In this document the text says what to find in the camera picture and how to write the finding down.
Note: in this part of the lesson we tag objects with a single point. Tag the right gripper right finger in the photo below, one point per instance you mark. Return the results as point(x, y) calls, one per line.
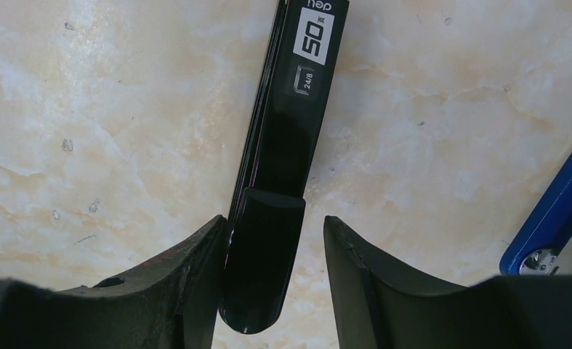
point(381, 302)

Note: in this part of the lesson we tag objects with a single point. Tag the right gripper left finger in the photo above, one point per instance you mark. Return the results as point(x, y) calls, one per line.
point(167, 301)

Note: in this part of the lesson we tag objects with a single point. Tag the blue stapler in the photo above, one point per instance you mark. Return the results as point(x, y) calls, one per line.
point(537, 245)

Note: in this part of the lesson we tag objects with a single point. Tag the black stapler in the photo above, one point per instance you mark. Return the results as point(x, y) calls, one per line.
point(268, 206)

